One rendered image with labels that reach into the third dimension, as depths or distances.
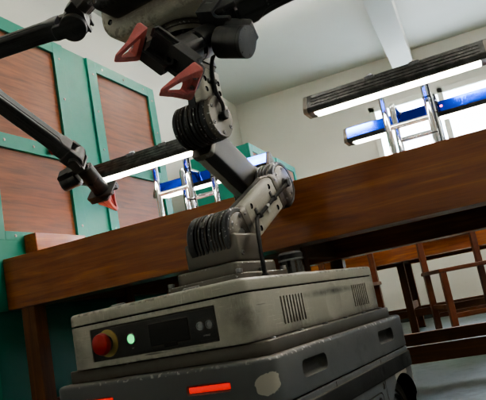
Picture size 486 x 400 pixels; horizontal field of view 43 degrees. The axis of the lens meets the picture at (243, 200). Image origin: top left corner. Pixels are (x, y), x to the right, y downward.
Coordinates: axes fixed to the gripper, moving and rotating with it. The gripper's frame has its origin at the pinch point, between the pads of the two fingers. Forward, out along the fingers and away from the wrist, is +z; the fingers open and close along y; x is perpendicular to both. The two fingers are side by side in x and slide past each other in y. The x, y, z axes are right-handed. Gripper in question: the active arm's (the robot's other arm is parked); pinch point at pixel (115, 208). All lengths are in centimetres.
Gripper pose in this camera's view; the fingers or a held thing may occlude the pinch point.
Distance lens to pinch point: 220.9
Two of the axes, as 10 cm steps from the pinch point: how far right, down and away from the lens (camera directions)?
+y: -9.0, 2.3, 3.8
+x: -1.3, 6.8, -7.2
